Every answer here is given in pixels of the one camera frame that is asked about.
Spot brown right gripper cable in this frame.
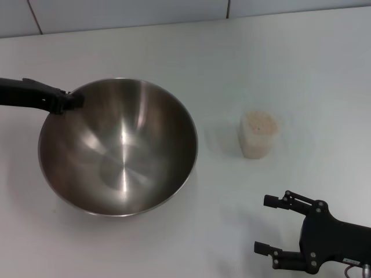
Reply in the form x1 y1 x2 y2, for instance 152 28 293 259
343 264 363 278

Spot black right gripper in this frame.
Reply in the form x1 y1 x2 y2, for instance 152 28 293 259
253 189 371 275

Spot stainless steel mixing bowl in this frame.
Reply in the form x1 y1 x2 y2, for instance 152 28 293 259
37 77 199 218

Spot transparent plastic cup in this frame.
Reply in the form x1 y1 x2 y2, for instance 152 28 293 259
238 109 293 160

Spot clear plastic cup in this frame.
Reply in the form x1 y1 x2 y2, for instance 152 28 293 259
239 111 281 159

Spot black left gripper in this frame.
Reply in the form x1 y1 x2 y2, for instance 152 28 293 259
0 76 85 116

